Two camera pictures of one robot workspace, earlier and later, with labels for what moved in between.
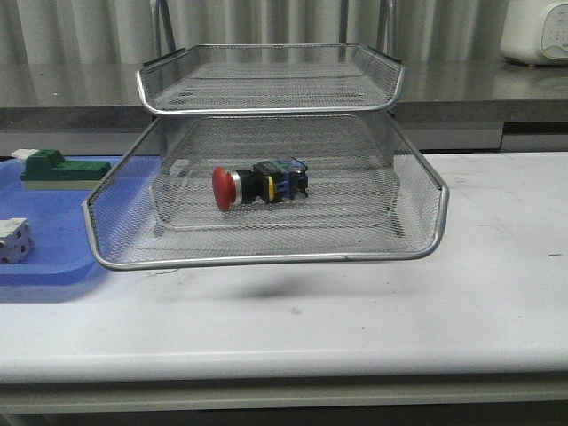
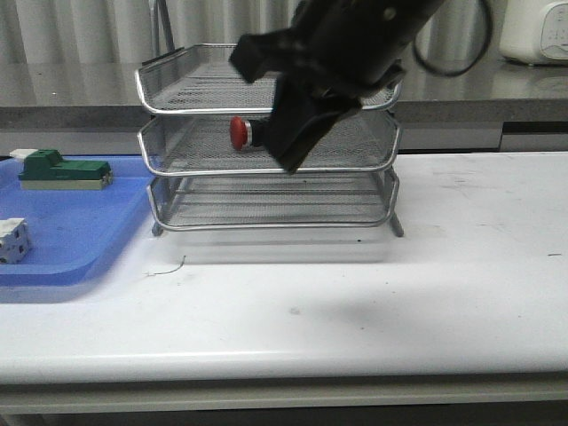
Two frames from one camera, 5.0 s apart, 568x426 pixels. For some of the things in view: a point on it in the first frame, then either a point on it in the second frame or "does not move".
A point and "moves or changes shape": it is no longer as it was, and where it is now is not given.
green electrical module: [47, 169] does not move
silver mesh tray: [260, 78] does not move
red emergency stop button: [269, 182] -> [245, 133]
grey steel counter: [444, 106] does not move
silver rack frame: [274, 140] does not move
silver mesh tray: [369, 194] moves or changes shape
